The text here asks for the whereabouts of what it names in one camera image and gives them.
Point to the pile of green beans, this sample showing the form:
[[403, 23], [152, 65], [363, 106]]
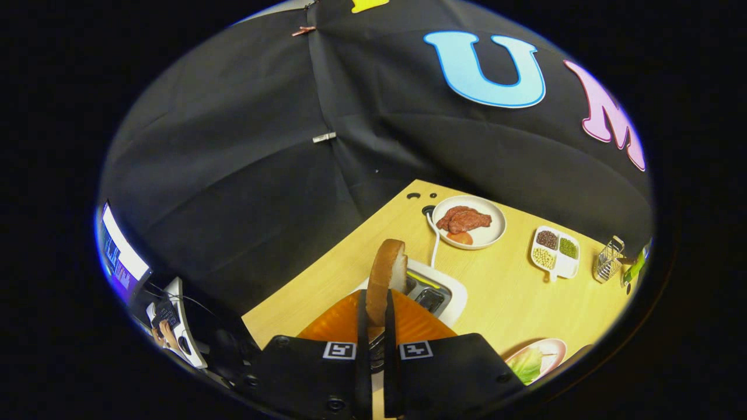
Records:
[[568, 248]]

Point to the pink round plate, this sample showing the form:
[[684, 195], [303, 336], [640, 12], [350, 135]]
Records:
[[555, 349]]

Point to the white divided dish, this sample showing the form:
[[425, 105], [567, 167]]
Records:
[[566, 269]]

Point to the green lettuce leaf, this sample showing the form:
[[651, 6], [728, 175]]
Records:
[[525, 364]]

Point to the red meat piece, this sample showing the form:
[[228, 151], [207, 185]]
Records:
[[467, 220]]

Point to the orange carrot slice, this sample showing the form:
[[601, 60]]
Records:
[[461, 238]]

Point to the pile of yellow beans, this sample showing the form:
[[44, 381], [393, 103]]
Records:
[[544, 258]]

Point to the computer monitor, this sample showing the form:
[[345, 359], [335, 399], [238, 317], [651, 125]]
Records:
[[119, 256]]

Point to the toast bread slice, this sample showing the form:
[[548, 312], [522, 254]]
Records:
[[382, 274]]

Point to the white side desk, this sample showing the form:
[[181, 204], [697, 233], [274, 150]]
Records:
[[187, 326]]

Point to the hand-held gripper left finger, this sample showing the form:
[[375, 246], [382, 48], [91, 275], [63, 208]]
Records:
[[362, 326]]

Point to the white toaster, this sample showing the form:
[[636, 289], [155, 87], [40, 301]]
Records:
[[449, 291]]

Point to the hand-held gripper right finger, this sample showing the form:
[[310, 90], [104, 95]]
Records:
[[390, 332]]

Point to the silver clip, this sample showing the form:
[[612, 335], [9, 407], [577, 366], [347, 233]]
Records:
[[324, 137]]

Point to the white round plate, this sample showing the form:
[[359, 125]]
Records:
[[491, 234]]

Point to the pile of dark beans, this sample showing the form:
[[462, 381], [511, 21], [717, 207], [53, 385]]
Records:
[[547, 240]]

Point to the black keyboard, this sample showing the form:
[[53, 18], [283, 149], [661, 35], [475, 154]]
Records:
[[166, 314]]

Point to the red clip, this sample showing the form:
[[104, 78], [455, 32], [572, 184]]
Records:
[[303, 30]]

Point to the black backdrop cloth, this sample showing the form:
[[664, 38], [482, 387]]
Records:
[[233, 175]]

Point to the green drink bottle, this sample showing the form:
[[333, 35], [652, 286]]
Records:
[[635, 267]]

